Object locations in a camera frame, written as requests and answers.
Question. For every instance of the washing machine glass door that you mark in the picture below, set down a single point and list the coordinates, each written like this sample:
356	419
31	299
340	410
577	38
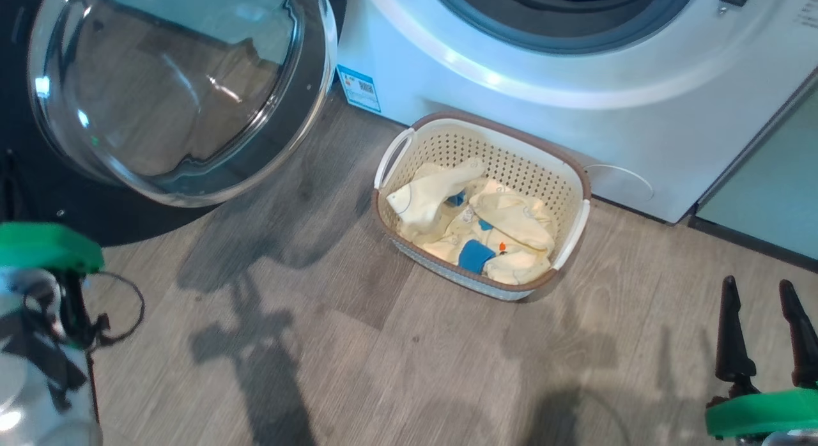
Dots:
179	88

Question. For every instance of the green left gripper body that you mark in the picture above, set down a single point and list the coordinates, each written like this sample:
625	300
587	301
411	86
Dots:
45	248

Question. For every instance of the dark cabinet plinth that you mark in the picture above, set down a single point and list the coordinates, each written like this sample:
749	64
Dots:
754	241

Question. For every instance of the yellow baby top blue trim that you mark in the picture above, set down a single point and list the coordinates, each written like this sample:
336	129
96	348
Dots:
517	222

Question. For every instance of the cream perforated laundry basket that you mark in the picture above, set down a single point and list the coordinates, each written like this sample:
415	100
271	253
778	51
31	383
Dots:
543	171

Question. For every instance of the blue energy label sticker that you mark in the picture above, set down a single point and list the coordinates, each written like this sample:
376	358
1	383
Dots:
359	88

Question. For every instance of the white front-load washing machine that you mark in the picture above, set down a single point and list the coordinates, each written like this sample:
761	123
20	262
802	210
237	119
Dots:
639	133

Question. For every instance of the cream bear-print baby pants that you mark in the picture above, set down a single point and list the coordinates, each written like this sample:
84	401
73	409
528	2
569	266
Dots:
425	200

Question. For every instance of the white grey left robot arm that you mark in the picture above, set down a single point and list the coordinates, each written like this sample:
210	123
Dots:
32	395

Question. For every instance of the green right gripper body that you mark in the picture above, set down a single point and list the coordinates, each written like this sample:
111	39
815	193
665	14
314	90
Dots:
767	414

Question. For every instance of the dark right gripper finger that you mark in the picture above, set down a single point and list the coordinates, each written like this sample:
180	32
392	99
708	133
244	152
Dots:
804	344
733	344

